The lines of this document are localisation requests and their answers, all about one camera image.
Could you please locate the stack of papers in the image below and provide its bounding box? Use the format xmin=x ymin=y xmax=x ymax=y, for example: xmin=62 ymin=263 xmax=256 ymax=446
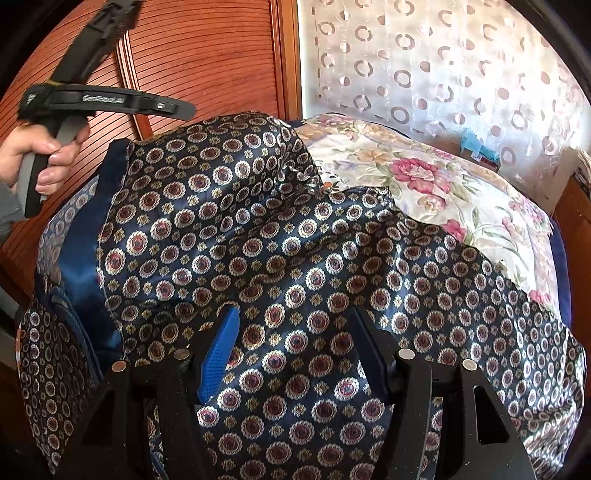
xmin=571 ymin=147 xmax=591 ymax=186

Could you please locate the dark blue bed sheet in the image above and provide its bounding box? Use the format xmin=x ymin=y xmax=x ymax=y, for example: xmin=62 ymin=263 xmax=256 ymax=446
xmin=547 ymin=215 xmax=570 ymax=301

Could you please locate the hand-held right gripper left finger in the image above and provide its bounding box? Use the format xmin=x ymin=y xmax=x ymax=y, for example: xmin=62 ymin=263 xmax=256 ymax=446
xmin=55 ymin=305 xmax=242 ymax=480

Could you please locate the person's left hand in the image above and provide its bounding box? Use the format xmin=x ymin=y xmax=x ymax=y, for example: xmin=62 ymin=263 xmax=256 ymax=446
xmin=0 ymin=122 xmax=90 ymax=197

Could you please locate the navy medallion print garment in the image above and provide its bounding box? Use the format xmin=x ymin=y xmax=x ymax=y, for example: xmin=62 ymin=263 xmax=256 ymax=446
xmin=18 ymin=111 xmax=587 ymax=480

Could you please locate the floral bedsheet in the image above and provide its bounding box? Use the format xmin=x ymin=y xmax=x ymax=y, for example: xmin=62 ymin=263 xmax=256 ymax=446
xmin=295 ymin=113 xmax=555 ymax=319

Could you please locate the wooden slatted wardrobe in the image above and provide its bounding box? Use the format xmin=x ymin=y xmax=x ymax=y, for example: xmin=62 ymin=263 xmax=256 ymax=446
xmin=0 ymin=0 xmax=303 ymax=296

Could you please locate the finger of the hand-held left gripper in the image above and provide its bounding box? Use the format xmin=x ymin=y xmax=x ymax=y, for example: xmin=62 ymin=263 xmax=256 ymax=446
xmin=139 ymin=95 xmax=195 ymax=122

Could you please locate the small blue box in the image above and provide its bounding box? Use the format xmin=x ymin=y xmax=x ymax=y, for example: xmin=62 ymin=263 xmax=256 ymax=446
xmin=459 ymin=128 xmax=502 ymax=169

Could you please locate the wooden cabinet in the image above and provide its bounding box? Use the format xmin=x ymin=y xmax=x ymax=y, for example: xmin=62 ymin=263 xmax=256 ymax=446
xmin=551 ymin=175 xmax=591 ymax=287

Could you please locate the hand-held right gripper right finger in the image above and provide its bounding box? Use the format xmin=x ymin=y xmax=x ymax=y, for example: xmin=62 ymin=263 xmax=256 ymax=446
xmin=347 ymin=307 xmax=529 ymax=480

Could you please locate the white circle pattern curtain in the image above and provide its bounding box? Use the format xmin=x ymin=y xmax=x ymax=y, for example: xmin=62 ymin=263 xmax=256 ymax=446
xmin=298 ymin=0 xmax=591 ymax=217

